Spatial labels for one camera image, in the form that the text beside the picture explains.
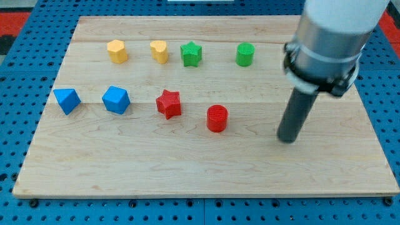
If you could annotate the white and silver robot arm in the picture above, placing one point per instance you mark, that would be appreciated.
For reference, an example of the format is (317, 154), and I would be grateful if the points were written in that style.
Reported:
(324, 54)

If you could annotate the red star block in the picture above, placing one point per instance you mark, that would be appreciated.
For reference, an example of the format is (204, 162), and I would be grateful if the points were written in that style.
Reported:
(169, 103)

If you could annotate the green cylinder block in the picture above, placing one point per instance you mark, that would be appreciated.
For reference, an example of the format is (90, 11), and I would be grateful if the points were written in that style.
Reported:
(244, 54)

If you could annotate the red cylinder block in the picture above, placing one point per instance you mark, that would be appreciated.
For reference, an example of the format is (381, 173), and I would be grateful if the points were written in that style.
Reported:
(217, 118)

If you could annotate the blue cube block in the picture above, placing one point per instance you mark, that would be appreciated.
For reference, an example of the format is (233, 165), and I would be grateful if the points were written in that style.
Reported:
(116, 99)

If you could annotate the blue triangle block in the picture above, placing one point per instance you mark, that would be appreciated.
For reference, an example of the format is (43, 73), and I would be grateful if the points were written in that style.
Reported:
(67, 99)

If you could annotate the green star block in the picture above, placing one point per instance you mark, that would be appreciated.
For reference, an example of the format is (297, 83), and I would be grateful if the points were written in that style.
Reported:
(191, 54)

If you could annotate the yellow hexagon block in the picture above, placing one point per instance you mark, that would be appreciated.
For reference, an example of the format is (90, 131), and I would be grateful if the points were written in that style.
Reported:
(117, 51)

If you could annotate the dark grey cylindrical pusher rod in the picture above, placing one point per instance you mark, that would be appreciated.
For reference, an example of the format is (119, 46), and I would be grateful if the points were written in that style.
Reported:
(296, 113)

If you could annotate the yellow heart block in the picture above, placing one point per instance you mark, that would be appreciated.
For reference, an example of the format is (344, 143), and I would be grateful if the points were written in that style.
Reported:
(159, 51)

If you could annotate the light wooden board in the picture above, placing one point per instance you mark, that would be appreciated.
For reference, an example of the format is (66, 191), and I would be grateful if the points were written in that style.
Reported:
(93, 153)

